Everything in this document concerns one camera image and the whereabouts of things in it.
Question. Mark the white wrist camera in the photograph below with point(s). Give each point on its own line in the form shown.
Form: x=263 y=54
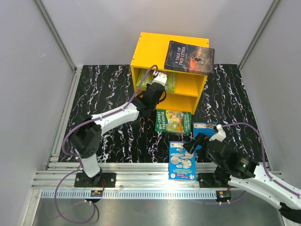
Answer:
x=220 y=135
x=159 y=80

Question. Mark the perforated cable duct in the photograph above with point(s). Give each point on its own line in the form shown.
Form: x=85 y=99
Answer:
x=135 y=194

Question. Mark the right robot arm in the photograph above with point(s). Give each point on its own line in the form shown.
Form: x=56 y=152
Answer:
x=241 y=171

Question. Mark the blue 130-Storey Treehouse book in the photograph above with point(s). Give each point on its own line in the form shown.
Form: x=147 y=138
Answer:
x=206 y=128

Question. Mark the lime green 65-Storey Treehouse book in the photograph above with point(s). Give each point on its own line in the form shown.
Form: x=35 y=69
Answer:
x=170 y=84

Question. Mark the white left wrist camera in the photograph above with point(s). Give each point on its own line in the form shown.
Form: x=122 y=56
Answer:
x=159 y=80

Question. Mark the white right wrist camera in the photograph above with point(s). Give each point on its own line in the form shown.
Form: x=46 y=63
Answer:
x=220 y=135

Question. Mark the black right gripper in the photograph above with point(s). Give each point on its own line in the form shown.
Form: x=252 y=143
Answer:
x=190 y=146

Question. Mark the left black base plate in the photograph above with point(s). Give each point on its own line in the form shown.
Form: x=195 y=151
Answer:
x=108 y=180

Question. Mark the aluminium front rail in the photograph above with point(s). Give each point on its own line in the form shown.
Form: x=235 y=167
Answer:
x=129 y=176

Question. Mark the green 104-Storey Treehouse book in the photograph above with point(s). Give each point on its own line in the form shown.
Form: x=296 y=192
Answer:
x=173 y=122

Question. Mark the yellow wooden shelf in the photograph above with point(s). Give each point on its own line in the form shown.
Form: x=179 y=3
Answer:
x=151 y=49

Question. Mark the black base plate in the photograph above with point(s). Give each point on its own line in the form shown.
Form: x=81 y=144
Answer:
x=209 y=180
x=108 y=180

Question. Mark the dark Tale of Two Cities book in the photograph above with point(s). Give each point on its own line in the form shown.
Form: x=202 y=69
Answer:
x=189 y=58

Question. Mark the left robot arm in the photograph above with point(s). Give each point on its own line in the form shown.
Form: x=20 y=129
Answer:
x=85 y=137

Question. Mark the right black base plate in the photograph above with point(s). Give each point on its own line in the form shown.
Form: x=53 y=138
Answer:
x=209 y=180

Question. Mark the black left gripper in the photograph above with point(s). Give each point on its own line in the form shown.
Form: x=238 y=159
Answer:
x=147 y=85

